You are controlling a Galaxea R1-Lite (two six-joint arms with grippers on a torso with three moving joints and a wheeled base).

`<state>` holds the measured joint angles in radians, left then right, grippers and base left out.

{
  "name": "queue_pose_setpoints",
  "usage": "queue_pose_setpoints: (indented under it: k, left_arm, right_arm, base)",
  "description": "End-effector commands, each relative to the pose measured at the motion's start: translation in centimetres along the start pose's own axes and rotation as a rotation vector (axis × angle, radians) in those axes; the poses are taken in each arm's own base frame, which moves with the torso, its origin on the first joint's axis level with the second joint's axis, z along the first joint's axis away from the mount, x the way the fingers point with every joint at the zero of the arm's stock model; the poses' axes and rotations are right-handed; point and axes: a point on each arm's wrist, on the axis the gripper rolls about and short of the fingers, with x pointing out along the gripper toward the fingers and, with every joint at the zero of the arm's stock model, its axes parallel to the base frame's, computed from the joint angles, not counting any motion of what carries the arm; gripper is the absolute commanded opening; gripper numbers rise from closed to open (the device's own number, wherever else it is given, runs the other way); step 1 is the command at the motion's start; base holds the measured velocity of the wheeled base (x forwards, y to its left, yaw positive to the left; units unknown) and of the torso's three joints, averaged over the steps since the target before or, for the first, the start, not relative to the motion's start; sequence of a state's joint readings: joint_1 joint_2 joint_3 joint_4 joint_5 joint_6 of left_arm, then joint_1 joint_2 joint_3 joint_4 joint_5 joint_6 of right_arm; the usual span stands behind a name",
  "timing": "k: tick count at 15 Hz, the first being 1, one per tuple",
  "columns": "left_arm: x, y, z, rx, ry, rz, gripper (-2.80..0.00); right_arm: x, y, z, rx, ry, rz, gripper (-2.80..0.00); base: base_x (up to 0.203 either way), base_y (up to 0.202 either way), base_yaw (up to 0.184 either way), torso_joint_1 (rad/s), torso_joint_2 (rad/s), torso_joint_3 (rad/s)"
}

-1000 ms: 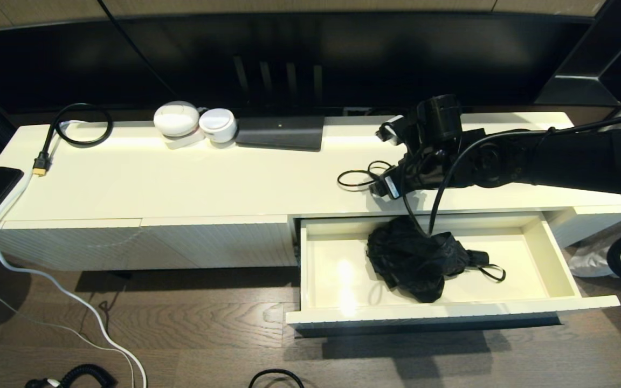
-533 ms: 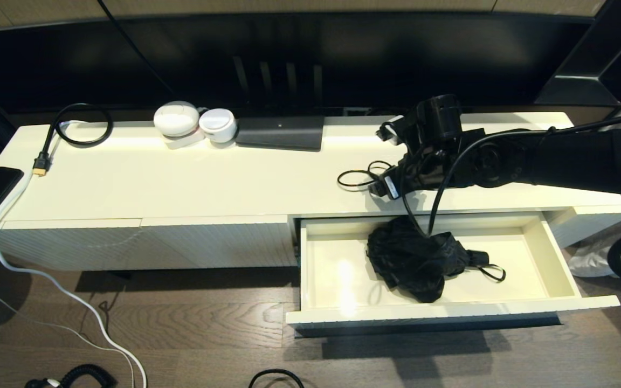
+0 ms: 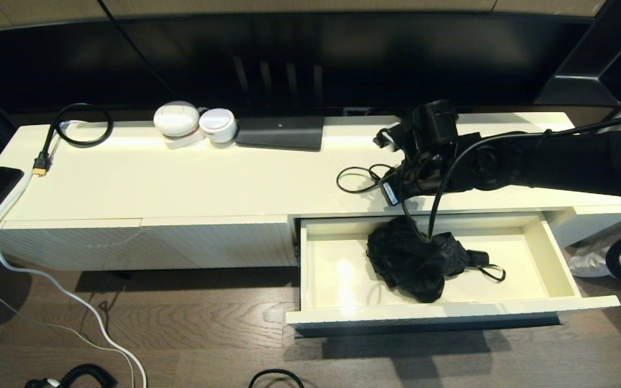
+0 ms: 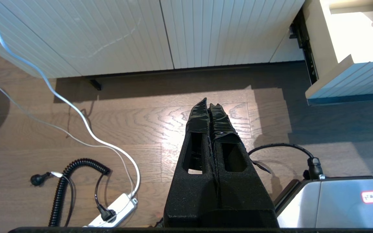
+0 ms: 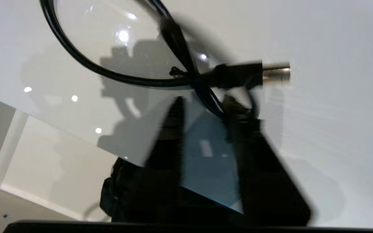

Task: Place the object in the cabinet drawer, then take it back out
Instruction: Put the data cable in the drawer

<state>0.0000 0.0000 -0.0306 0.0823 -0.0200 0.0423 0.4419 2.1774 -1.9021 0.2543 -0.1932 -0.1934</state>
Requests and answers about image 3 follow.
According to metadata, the thin white cable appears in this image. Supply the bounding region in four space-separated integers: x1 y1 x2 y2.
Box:
0 264 133 388

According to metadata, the black HDMI cable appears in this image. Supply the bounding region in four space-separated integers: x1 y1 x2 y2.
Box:
33 103 114 177

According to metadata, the black umbrella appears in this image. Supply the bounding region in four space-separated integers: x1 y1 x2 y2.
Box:
366 217 507 304

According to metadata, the cream TV cabinet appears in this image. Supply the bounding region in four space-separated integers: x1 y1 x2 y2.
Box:
0 112 621 271

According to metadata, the black wall shelf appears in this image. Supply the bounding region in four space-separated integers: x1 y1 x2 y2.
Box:
533 0 621 107

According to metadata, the thin black audio cable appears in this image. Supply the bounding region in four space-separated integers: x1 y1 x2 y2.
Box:
336 163 397 195

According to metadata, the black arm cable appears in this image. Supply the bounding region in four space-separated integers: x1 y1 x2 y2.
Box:
399 109 621 243

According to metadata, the coiled black cable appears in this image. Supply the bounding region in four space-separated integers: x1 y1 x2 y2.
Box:
24 364 118 388

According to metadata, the black cable behind television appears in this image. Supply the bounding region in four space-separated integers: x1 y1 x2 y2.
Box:
98 0 179 100

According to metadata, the black television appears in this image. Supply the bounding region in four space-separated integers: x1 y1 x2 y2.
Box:
0 13 597 116

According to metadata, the dark grey flat box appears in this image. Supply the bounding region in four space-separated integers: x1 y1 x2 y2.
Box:
234 115 326 152

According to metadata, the large white round device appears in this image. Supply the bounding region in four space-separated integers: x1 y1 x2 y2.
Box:
154 101 201 137

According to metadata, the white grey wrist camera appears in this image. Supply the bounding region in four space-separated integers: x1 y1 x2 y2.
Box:
374 125 404 150

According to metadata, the black looped floor cable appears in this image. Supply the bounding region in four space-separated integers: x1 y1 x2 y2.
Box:
247 369 306 388

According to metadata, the small white round device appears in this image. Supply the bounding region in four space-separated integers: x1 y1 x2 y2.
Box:
198 108 238 144

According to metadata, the white drawer with dark handle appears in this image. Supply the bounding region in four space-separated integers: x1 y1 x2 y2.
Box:
286 212 621 337

